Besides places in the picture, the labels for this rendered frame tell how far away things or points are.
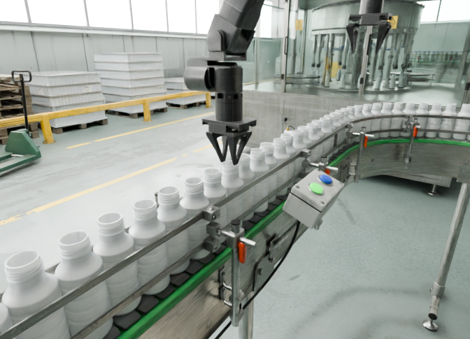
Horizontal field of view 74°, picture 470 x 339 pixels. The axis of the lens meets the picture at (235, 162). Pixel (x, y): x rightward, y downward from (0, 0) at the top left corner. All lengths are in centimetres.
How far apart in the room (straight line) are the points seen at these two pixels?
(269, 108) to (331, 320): 271
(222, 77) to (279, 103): 332
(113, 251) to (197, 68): 39
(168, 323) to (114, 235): 20
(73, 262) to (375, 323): 178
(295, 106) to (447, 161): 234
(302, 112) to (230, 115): 321
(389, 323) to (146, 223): 173
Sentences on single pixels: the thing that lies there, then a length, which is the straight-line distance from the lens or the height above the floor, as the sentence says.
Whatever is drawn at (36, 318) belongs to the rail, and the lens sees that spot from 47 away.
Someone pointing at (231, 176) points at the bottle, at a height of 114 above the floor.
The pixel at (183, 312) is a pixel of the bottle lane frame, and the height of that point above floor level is 95.
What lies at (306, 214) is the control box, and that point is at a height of 106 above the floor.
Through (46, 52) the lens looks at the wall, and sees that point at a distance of 814.
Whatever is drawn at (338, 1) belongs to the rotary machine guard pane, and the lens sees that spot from 370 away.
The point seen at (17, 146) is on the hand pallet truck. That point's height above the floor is 21.
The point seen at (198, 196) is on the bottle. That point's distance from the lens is 60.
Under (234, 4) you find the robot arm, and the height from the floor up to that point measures 148.
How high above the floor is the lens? 140
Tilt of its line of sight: 20 degrees down
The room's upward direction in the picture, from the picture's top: straight up
